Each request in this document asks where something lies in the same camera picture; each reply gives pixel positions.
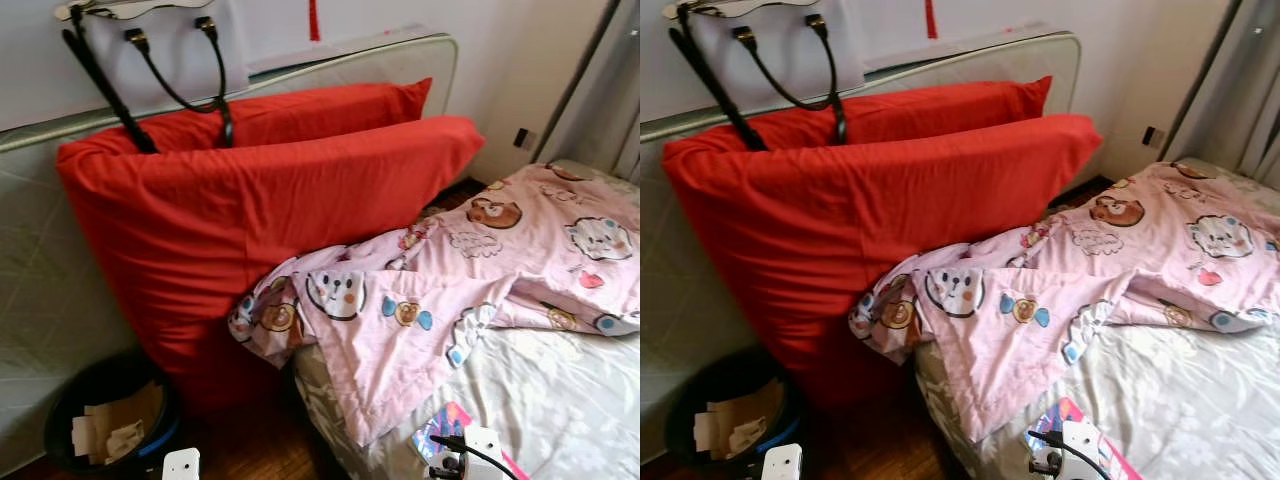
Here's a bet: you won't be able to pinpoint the colourful comic book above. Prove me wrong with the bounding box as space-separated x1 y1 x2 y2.
1025 396 1143 480
412 402 531 480

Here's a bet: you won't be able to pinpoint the grey floral bed sheet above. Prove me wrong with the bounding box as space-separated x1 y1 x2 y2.
290 158 641 480
912 155 1280 480

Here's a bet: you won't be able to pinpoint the pink cartoon print blanket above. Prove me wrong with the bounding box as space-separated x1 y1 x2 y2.
228 162 641 448
848 160 1280 443

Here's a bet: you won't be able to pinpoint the black round wastebasket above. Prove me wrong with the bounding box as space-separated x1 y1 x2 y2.
43 352 186 476
665 348 806 471

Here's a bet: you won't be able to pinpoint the brown paper scraps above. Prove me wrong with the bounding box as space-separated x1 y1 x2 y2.
693 378 786 459
70 380 166 466

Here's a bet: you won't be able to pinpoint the red cushion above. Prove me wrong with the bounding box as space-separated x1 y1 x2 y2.
55 115 486 411
662 113 1104 411
100 77 434 156
720 75 1053 151

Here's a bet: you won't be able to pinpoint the grey curtain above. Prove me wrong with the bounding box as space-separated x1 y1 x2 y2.
540 0 641 181
1165 0 1280 186

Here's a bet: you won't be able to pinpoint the plastic wrapped pink mattress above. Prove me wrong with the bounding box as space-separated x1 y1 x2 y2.
240 25 431 76
860 22 1051 71

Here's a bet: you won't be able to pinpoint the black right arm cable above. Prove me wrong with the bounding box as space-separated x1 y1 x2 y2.
428 434 521 480
1027 429 1116 480

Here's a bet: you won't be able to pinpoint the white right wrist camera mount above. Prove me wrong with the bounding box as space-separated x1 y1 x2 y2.
1062 420 1106 480
462 426 506 480

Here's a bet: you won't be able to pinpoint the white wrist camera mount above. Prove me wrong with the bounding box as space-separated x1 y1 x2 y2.
162 448 201 480
462 426 506 480
1062 420 1106 480
762 443 803 480

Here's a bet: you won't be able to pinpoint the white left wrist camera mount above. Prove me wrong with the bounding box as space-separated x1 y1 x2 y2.
162 448 201 480
762 443 803 480

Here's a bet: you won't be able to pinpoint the lavender handbag black handles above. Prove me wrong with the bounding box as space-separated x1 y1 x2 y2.
665 0 869 151
52 0 251 156

